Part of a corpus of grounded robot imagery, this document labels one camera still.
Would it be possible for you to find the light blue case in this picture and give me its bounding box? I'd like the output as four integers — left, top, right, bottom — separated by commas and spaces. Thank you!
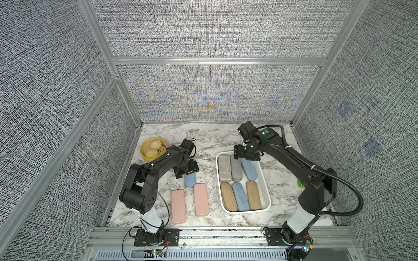
241, 159, 258, 181
185, 172, 196, 188
232, 182, 250, 212

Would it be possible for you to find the grey-beige rectangular glasses case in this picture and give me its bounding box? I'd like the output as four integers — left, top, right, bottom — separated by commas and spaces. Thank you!
218, 154, 232, 182

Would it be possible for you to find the pink glasses case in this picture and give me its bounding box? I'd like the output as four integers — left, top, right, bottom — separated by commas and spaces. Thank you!
172, 190, 187, 225
193, 183, 210, 216

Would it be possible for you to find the tan glasses case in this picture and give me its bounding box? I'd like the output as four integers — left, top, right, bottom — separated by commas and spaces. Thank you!
246, 181, 262, 211
221, 183, 238, 212

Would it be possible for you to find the grey fabric glasses case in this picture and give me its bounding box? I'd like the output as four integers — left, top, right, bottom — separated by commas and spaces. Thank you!
230, 155, 243, 182

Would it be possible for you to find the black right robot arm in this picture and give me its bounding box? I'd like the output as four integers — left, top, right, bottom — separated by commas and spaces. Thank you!
234, 121, 336, 245

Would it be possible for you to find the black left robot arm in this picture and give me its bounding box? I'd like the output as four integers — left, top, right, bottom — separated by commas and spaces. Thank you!
119, 138, 199, 243

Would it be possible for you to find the white plastic storage tray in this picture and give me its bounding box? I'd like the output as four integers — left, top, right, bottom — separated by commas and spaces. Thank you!
216, 151, 272, 215

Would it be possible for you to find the white steamed bun back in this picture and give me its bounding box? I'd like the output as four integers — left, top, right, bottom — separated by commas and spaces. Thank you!
150, 139, 163, 150

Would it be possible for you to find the white steamed bun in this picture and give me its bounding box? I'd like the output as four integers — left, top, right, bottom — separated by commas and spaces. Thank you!
150, 139, 163, 150
145, 149, 159, 158

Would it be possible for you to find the white steamed bun front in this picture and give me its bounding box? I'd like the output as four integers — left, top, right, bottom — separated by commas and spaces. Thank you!
145, 149, 159, 158

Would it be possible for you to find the yellow bamboo steamer basket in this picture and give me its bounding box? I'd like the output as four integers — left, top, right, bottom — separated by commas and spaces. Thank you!
140, 138, 168, 163

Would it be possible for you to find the green snack packet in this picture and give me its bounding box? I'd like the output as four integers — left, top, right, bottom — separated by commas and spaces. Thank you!
297, 179, 305, 189

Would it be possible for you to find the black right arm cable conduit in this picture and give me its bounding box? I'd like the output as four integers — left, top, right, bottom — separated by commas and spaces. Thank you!
256, 124, 365, 218

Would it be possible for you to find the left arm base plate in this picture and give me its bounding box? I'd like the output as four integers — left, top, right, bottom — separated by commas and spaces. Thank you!
134, 228, 180, 248

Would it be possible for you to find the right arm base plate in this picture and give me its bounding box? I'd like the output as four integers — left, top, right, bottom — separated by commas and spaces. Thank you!
262, 227, 312, 246

